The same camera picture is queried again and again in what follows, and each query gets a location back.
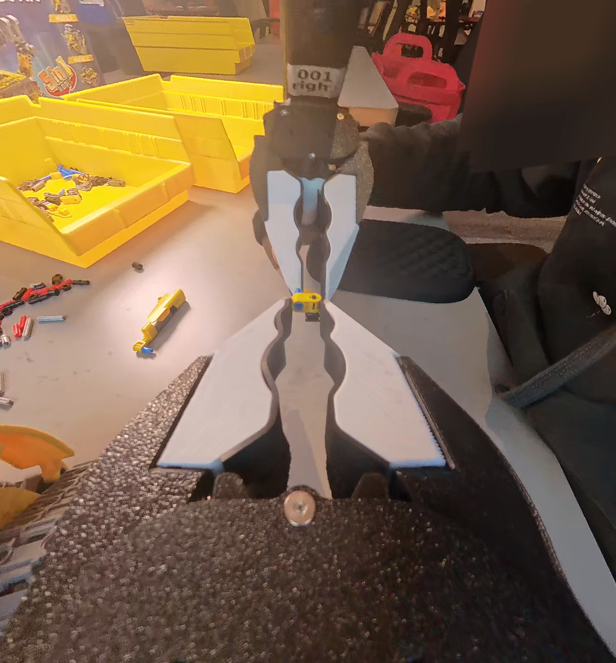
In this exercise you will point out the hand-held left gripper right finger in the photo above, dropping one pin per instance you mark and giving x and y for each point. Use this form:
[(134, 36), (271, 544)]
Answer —
[(389, 412)]

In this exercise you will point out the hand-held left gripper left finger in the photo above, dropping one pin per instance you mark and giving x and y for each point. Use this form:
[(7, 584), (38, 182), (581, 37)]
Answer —
[(217, 412)]

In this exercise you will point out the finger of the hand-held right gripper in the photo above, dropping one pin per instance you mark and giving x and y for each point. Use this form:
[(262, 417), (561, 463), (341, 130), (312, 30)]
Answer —
[(341, 218), (285, 218)]

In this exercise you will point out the small yellow connector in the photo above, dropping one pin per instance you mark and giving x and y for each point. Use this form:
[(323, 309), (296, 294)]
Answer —
[(306, 300)]

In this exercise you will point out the yellow beam assembly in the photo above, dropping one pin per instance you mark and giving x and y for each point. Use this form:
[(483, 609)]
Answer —
[(165, 311)]

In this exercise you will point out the yellow parts bin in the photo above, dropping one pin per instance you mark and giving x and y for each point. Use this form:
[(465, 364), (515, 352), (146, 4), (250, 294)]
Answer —
[(183, 41), (101, 226), (215, 155)]

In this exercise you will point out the yellow tracked toy robot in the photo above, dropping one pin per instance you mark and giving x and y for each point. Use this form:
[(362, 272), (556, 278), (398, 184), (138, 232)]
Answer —
[(7, 456)]

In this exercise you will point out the person's right forearm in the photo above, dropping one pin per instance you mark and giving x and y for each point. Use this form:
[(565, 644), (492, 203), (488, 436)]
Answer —
[(432, 166)]

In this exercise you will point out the small grey side table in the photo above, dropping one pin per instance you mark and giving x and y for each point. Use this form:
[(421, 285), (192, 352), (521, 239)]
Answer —
[(365, 93)]

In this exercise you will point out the black quilted chair armrest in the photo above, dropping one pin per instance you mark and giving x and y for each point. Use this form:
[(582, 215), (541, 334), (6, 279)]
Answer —
[(411, 259)]

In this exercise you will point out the red fuel canister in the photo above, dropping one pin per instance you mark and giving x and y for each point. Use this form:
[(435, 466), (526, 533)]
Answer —
[(422, 83)]

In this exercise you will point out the mixed plastic connector pieces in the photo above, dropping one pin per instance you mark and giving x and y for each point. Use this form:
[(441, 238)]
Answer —
[(75, 192)]

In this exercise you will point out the pile of small building parts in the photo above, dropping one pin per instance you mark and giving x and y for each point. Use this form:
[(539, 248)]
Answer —
[(23, 300)]

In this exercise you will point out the robot kit cardboard box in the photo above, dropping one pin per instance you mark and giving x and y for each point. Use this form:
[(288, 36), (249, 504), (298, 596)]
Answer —
[(7, 52)]

